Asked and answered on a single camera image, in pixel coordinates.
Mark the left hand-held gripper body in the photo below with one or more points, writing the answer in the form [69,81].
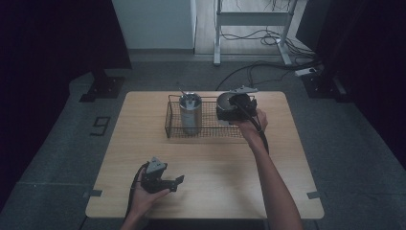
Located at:
[153,182]

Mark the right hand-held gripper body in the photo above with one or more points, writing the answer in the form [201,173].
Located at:
[245,107]

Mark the white mug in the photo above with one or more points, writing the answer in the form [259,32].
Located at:
[223,100]

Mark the stainless steel tumbler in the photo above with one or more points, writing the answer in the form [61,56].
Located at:
[191,119]

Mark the person's left hand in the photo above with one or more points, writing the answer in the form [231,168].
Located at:
[142,202]

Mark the person's right hand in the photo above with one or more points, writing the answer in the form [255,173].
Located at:
[253,129]

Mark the metal straw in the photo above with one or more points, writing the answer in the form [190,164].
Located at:
[184,93]

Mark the white power strip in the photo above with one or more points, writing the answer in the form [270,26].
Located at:
[305,72]

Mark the black stand base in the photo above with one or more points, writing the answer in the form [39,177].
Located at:
[102,87]
[322,86]

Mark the dark curtain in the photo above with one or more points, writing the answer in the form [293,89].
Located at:
[48,48]
[367,48]

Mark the white desk frame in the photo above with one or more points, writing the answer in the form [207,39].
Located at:
[252,18]

